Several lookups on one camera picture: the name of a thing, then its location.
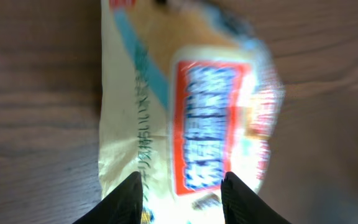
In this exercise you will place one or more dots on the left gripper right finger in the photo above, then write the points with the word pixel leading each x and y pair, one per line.
pixel 241 205

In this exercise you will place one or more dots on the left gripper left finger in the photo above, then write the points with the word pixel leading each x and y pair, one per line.
pixel 122 206

